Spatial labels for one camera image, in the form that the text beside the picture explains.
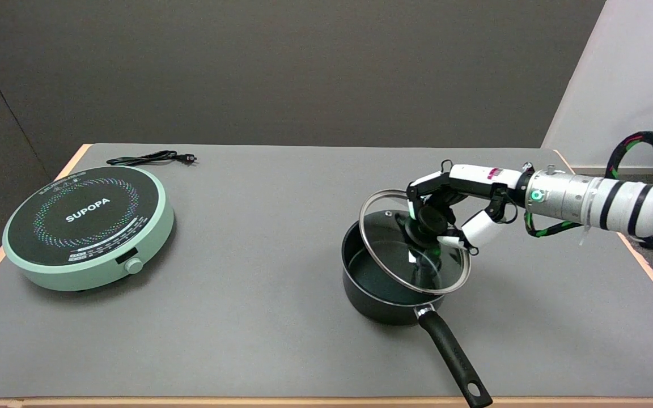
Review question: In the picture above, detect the black power cord with plug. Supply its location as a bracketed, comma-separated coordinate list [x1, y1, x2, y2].
[106, 150, 197, 167]

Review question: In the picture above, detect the black saucepan with long handle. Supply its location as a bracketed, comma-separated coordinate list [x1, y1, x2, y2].
[341, 218, 493, 408]

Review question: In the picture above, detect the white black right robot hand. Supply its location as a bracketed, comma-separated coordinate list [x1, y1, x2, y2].
[406, 160, 532, 256]

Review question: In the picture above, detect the grey table mat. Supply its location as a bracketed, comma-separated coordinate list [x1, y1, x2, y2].
[0, 143, 653, 398]

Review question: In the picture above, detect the green round induction cooker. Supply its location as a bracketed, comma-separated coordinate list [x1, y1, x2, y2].
[2, 165, 175, 292]

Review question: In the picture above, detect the glass pot lid black knob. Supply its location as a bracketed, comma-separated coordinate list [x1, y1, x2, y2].
[359, 189, 472, 295]

